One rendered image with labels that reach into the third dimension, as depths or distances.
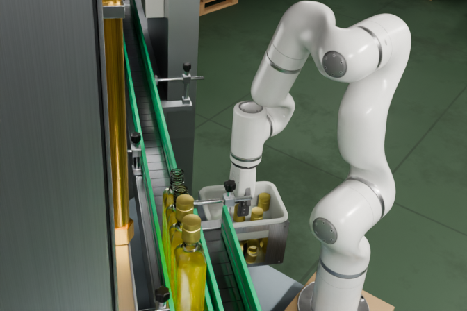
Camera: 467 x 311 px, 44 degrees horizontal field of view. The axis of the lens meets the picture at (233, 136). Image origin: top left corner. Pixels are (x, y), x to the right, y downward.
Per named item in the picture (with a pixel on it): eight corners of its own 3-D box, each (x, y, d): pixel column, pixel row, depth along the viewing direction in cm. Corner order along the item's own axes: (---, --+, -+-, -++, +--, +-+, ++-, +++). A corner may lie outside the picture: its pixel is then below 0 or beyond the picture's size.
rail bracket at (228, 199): (183, 221, 147) (185, 182, 140) (248, 214, 150) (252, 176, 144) (185, 229, 144) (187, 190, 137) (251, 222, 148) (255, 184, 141)
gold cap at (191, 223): (179, 242, 107) (180, 224, 105) (183, 229, 110) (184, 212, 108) (198, 245, 107) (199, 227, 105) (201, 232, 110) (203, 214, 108)
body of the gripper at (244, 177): (227, 146, 157) (224, 179, 163) (236, 169, 149) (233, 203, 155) (254, 144, 159) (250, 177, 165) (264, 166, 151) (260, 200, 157)
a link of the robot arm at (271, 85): (307, 32, 139) (265, 114, 161) (258, 48, 129) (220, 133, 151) (331, 57, 135) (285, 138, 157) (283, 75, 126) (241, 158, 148)
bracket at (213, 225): (190, 240, 151) (190, 220, 147) (225, 237, 153) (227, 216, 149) (192, 250, 148) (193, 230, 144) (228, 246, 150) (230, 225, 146)
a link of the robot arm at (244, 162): (226, 141, 156) (226, 150, 157) (234, 160, 149) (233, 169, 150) (256, 139, 158) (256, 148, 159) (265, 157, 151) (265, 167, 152)
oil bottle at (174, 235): (167, 291, 128) (167, 218, 116) (192, 288, 129) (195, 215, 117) (170, 311, 123) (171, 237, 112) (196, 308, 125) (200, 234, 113)
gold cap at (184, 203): (174, 212, 114) (174, 194, 112) (191, 209, 115) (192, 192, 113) (176, 223, 111) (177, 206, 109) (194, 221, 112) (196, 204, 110)
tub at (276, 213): (197, 209, 170) (197, 186, 166) (269, 203, 176) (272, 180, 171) (208, 252, 156) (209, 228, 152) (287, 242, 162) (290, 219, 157)
